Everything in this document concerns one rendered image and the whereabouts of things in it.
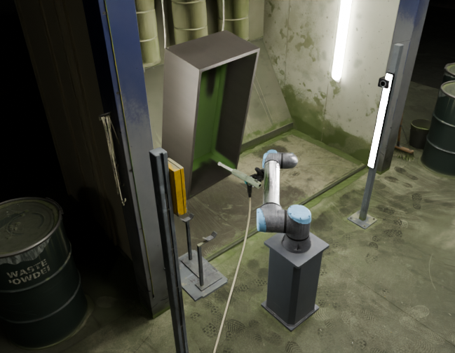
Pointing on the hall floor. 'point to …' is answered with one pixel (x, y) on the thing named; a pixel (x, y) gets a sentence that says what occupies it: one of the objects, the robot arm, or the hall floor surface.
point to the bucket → (416, 136)
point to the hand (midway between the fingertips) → (248, 183)
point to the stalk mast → (169, 244)
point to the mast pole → (382, 134)
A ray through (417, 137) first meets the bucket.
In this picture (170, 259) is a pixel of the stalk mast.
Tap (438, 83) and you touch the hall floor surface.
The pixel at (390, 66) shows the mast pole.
